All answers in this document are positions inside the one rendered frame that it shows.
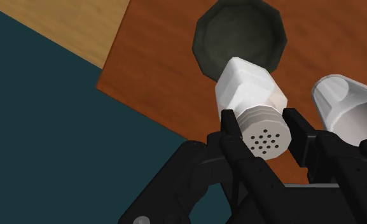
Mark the white cup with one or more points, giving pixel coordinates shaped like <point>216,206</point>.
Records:
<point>350,111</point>

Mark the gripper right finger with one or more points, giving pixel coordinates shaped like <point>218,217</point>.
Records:
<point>332,155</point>

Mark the dark green bowl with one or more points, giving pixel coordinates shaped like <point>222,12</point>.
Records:
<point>232,34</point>

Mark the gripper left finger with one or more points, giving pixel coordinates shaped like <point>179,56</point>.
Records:
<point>232,155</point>

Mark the brown wooden table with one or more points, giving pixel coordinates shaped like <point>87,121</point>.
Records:
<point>158,77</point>

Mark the white salt shaker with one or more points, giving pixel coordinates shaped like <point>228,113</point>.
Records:
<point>248,93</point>

